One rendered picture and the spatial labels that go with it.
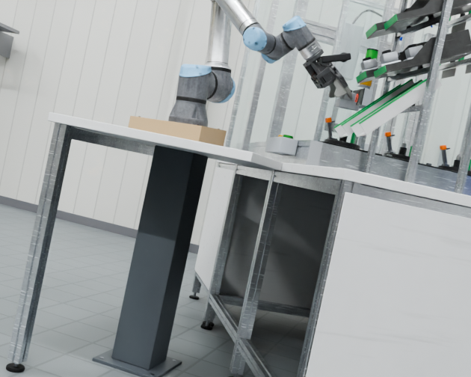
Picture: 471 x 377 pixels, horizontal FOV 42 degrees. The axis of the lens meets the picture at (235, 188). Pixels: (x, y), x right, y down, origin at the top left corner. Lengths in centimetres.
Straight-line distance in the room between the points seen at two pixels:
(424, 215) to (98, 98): 471
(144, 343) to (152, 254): 33
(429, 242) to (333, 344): 38
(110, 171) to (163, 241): 370
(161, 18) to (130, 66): 54
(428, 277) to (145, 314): 107
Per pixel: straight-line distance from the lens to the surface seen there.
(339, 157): 223
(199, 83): 230
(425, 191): 172
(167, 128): 222
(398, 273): 171
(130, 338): 237
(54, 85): 636
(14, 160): 652
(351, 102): 232
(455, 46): 205
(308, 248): 320
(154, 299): 231
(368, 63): 217
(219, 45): 244
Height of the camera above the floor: 79
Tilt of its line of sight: 1 degrees down
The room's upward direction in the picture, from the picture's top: 12 degrees clockwise
